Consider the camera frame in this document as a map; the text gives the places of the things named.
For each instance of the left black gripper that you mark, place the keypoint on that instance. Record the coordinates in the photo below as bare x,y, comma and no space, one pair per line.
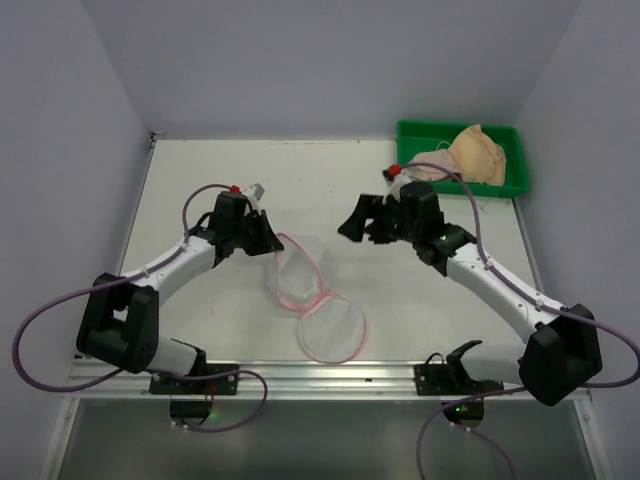
257,232

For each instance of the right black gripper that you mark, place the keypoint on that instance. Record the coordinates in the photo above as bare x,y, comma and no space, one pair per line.
378,220

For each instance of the pink bra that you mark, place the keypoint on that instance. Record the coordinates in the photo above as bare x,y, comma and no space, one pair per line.
433,166

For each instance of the white mesh laundry bag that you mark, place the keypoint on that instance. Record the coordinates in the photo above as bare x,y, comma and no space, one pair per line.
331,329

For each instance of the beige bra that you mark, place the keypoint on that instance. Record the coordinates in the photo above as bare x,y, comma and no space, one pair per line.
478,158

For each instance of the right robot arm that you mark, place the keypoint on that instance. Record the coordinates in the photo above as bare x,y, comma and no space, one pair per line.
560,348

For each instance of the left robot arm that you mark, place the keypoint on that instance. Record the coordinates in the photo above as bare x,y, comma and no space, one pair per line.
120,325

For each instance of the green plastic tray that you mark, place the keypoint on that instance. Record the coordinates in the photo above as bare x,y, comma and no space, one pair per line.
419,136

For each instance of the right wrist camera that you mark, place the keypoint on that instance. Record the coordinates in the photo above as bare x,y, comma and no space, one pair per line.
395,179

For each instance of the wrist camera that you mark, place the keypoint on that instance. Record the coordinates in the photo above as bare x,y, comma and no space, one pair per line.
253,193
395,179

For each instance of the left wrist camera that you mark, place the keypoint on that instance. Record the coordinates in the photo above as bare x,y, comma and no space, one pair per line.
253,193

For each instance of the aluminium mounting rail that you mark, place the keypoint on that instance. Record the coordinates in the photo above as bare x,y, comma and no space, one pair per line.
286,380

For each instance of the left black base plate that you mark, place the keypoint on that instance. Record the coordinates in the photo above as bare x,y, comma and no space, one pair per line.
222,379

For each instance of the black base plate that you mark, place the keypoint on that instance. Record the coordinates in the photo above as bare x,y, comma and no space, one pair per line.
222,379
445,380

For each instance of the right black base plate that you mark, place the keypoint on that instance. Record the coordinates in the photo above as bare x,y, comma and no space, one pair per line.
445,380

